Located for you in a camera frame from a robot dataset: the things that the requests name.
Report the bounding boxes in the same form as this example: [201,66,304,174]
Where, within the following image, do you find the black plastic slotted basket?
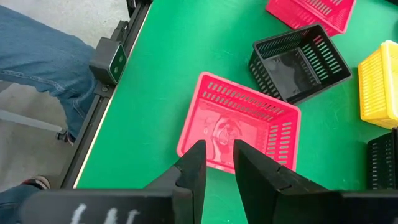
[366,127,398,190]
[248,23,353,106]

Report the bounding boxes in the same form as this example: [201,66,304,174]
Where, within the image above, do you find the black table-level camera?
[89,37,127,85]

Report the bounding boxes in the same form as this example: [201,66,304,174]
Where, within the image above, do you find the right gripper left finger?
[143,139,208,224]

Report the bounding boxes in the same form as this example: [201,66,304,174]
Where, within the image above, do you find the person's leg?
[0,175,51,224]
[0,4,97,144]

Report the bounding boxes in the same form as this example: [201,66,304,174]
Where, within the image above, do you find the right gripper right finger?
[233,139,343,224]

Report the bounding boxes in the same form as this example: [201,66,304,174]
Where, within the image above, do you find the black metal table frame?
[60,0,153,189]

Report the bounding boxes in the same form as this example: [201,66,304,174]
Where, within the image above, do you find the yellow plastic slotted basket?
[357,39,398,130]

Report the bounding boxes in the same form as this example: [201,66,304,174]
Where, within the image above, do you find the grey chair base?
[0,108,76,146]

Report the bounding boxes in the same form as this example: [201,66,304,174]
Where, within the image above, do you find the red plastic slotted basket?
[266,0,358,38]
[176,71,302,175]

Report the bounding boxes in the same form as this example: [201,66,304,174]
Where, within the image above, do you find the green table mat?
[74,0,398,224]

